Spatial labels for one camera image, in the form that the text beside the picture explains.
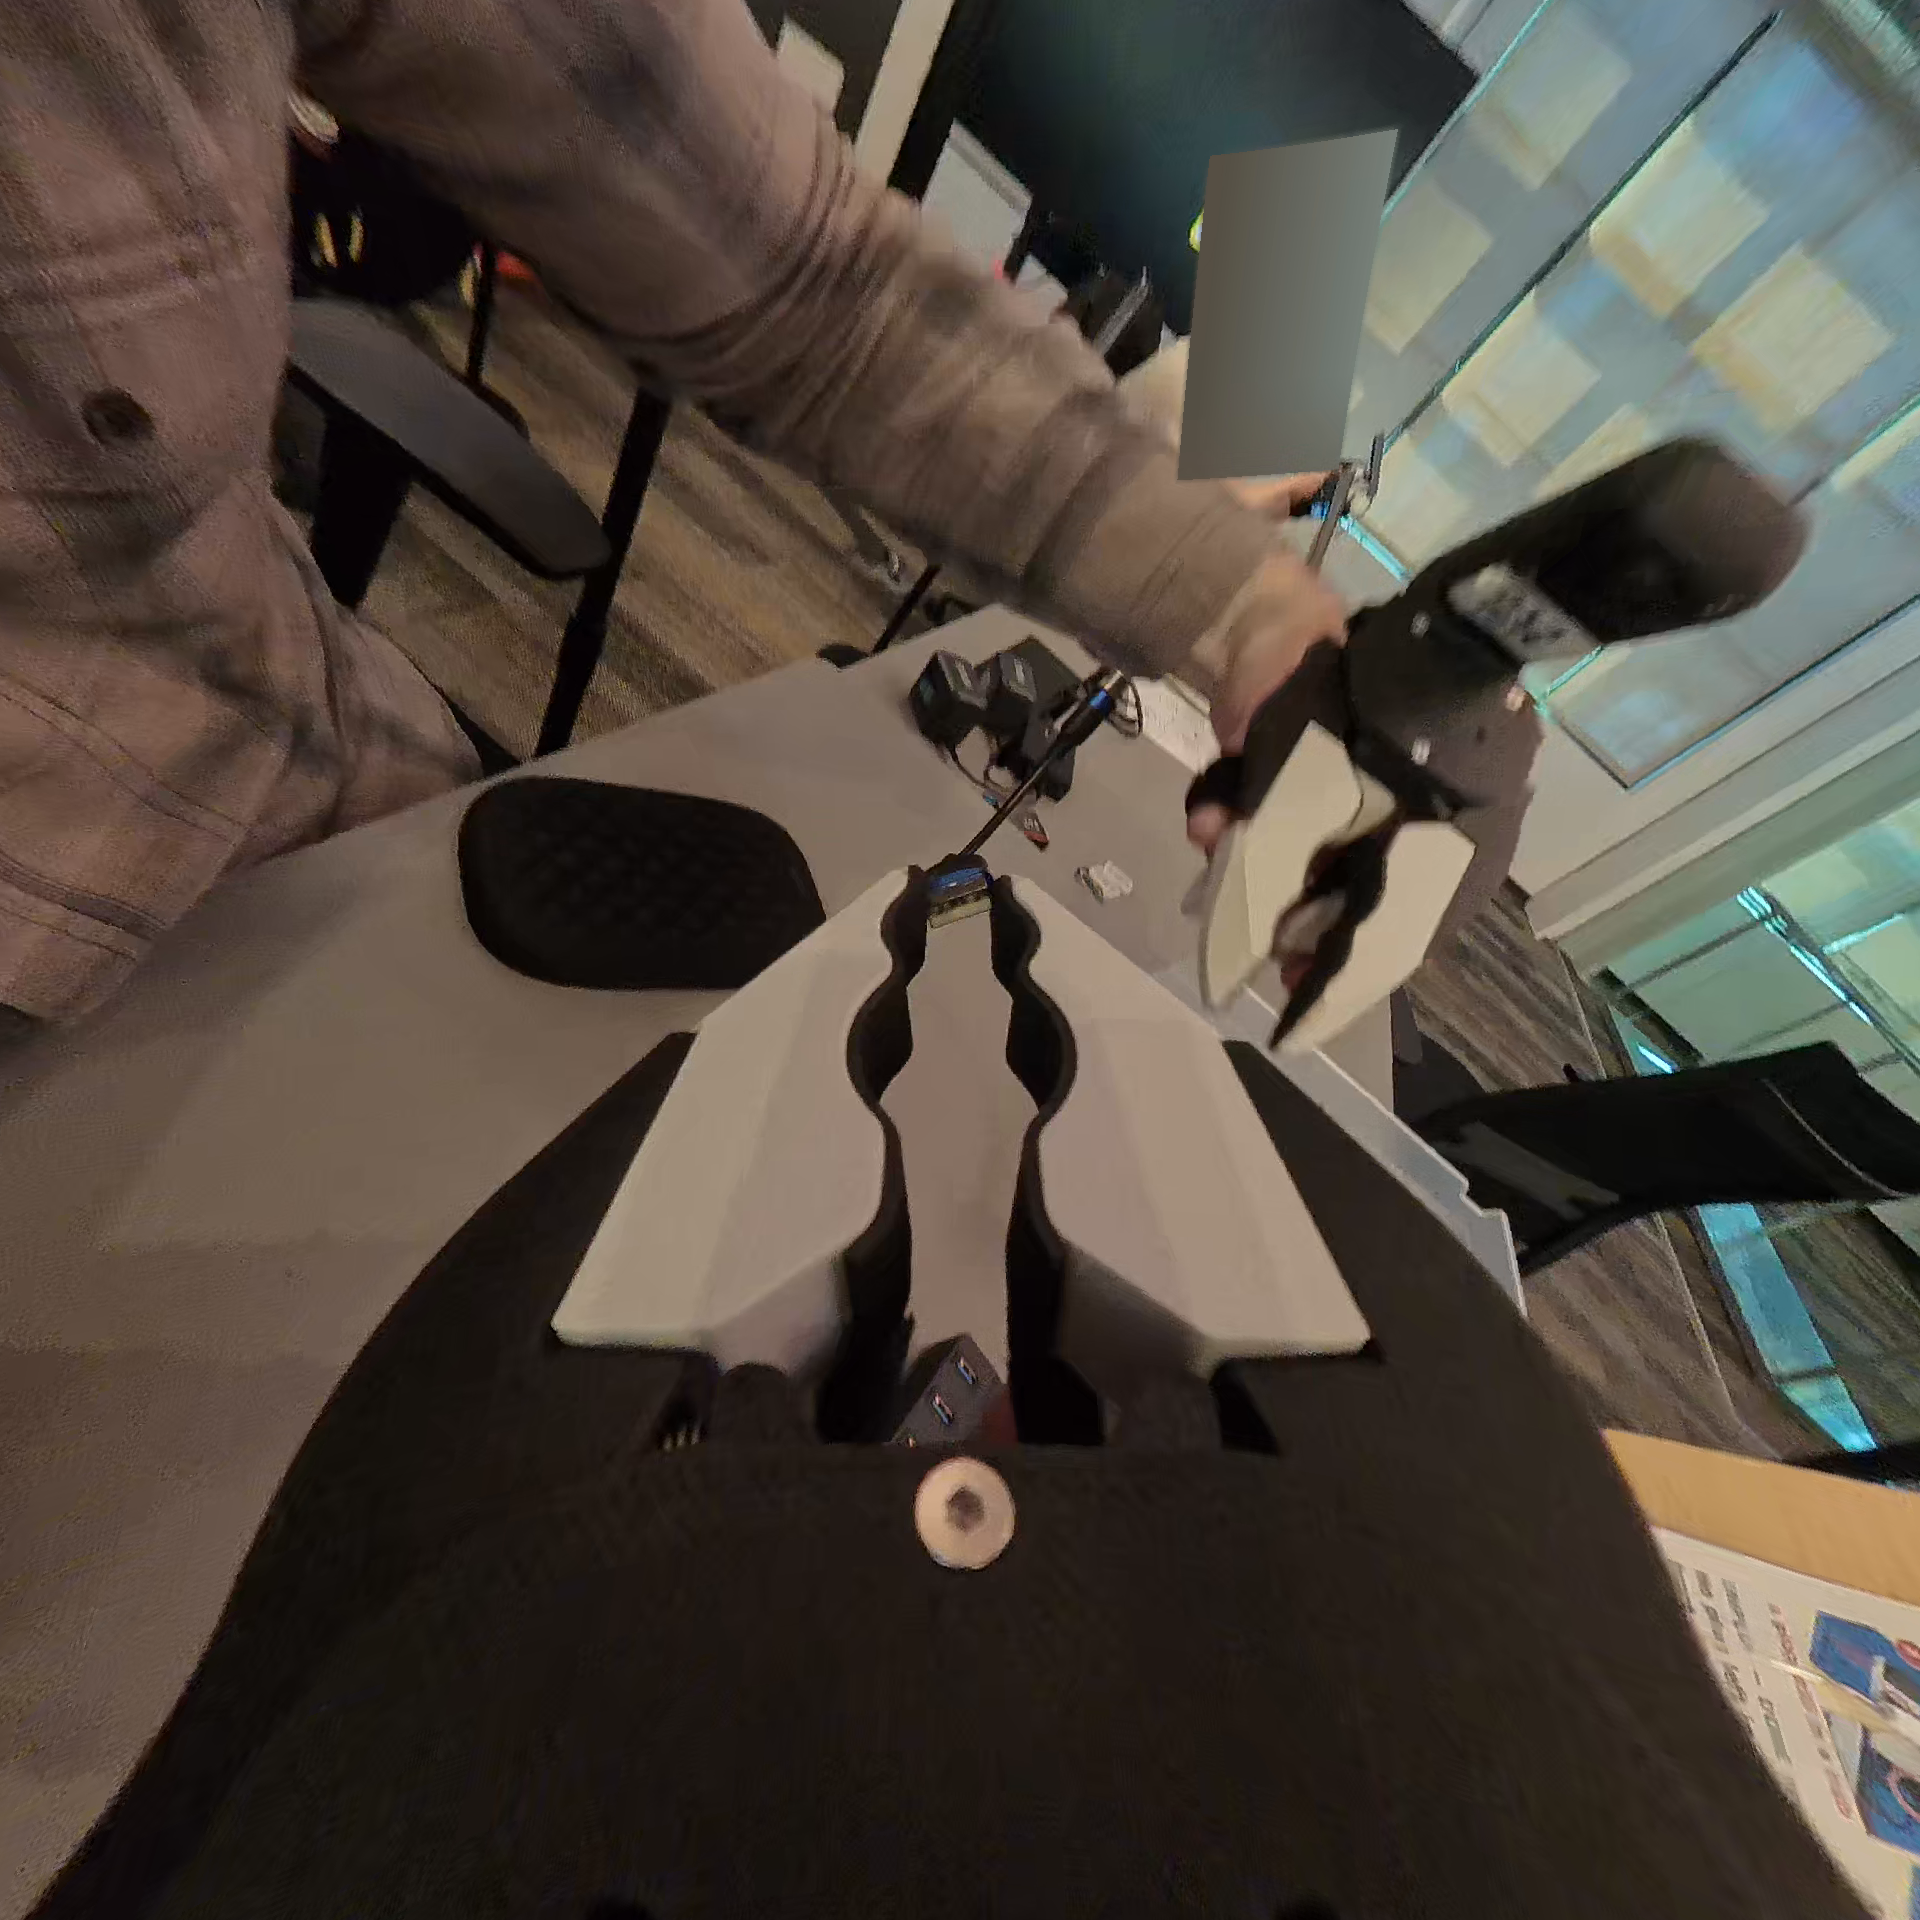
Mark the person's plaid shirt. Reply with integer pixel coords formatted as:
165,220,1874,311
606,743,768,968
0,0,484,1027

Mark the flat black box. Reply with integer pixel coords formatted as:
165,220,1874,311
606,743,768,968
981,639,1083,806

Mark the large dark screen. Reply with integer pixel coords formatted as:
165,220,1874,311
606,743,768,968
958,0,1484,335

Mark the black office chair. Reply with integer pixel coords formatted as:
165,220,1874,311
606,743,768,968
1412,1047,1920,1280

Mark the dark cloth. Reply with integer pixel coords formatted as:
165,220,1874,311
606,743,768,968
456,775,832,996

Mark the black side chair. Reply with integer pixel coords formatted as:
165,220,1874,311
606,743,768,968
283,295,675,759

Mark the instruction sheet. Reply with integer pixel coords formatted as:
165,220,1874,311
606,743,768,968
1649,1521,1920,1906

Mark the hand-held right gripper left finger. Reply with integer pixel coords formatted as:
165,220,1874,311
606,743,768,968
550,867,921,1442

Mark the small black box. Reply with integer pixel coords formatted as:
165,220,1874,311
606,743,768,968
909,644,1004,743

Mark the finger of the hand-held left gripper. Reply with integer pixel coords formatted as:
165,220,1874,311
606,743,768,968
1271,814,1484,1058
1192,723,1404,1010

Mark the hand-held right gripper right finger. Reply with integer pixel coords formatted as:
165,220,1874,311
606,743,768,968
981,877,1374,1442

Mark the small white stand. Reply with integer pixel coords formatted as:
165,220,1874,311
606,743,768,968
1301,429,1390,573

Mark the black multi-port usb hub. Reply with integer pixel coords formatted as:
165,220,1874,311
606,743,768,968
886,1330,1012,1453

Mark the clear plastic bin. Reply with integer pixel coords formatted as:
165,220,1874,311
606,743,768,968
1301,1034,1526,1310

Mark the person's left forearm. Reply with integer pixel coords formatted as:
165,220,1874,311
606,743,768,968
291,0,1350,723

